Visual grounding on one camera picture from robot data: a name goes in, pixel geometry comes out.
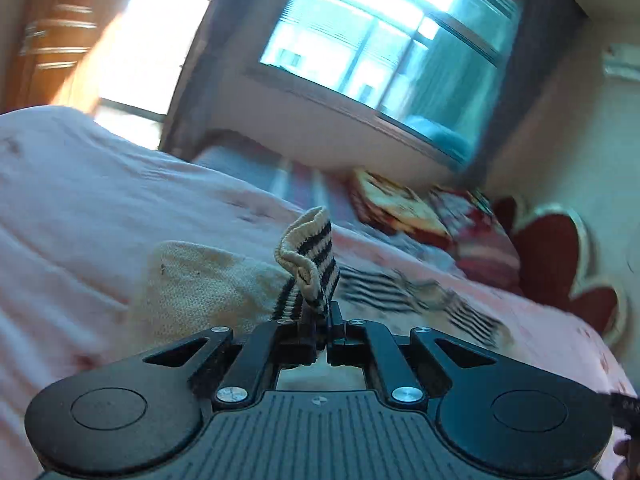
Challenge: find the grey right curtain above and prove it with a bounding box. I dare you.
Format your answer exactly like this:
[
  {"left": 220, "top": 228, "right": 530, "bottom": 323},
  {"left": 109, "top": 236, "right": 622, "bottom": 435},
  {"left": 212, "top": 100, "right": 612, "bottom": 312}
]
[{"left": 457, "top": 0, "right": 587, "bottom": 188}]

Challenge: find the red heart-shaped headboard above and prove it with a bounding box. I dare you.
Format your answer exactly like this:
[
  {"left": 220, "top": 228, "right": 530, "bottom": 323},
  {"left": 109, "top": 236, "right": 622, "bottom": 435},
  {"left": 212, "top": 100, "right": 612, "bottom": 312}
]
[{"left": 491, "top": 195, "right": 628, "bottom": 348}]

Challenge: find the right hand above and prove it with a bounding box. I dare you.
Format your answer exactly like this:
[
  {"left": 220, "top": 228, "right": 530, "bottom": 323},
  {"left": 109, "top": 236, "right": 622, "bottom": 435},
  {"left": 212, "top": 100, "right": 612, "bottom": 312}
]
[{"left": 613, "top": 438, "right": 640, "bottom": 480}]

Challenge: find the blue bedding outside window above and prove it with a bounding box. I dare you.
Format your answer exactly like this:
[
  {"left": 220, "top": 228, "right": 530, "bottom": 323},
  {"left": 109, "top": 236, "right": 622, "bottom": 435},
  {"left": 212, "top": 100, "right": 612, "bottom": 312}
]
[{"left": 404, "top": 115, "right": 472, "bottom": 162}]

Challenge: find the striped pillow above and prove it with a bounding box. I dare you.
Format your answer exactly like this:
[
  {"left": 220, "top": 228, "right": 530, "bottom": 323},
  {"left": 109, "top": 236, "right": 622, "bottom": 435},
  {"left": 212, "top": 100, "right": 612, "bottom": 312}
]
[{"left": 428, "top": 186, "right": 521, "bottom": 294}]

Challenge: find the pink floral bed sheet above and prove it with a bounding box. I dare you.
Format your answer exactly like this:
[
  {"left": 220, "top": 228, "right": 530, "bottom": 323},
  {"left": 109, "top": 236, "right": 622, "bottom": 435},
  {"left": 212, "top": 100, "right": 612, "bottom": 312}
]
[{"left": 1, "top": 106, "right": 639, "bottom": 479}]

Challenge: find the brown wooden door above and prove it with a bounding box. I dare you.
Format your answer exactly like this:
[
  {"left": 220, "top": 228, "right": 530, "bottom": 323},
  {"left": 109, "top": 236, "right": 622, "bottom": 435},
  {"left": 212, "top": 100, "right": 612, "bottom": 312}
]
[{"left": 1, "top": 0, "right": 124, "bottom": 113}]

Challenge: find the yellow red folded blanket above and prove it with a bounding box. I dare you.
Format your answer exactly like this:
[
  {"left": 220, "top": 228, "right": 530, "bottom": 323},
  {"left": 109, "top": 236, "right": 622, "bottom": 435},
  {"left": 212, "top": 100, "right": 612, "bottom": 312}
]
[{"left": 348, "top": 168, "right": 452, "bottom": 250}]

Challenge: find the white air conditioner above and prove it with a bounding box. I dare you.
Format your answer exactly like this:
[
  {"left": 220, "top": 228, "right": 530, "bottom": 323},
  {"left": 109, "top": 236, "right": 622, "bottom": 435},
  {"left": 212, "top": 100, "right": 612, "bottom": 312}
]
[{"left": 602, "top": 44, "right": 640, "bottom": 81}]

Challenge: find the grey left curtain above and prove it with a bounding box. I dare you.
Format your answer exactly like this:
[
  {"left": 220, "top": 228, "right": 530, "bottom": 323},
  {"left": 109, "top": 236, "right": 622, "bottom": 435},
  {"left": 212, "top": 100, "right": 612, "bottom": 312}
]
[{"left": 160, "top": 0, "right": 253, "bottom": 159}]

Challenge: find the cream striped knit sweater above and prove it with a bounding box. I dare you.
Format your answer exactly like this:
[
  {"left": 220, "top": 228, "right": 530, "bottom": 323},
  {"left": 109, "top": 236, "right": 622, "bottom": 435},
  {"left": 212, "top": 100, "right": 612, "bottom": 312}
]
[{"left": 125, "top": 207, "right": 518, "bottom": 358}]

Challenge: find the glass sliding window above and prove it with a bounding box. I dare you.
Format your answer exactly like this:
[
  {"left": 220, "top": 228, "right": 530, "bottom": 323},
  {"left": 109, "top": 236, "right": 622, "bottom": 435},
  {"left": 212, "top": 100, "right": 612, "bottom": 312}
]
[{"left": 259, "top": 0, "right": 518, "bottom": 168}]

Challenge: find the grey curtain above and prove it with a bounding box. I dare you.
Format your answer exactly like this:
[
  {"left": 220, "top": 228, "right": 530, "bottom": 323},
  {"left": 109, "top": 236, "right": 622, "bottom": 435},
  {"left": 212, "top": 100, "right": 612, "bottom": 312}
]
[
  {"left": 457, "top": 0, "right": 587, "bottom": 188},
  {"left": 160, "top": 0, "right": 253, "bottom": 159}
]

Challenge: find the striped mattress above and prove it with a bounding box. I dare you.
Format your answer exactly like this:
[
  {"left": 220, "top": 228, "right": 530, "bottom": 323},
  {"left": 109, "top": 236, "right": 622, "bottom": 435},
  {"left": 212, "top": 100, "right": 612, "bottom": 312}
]
[{"left": 193, "top": 143, "right": 358, "bottom": 226}]

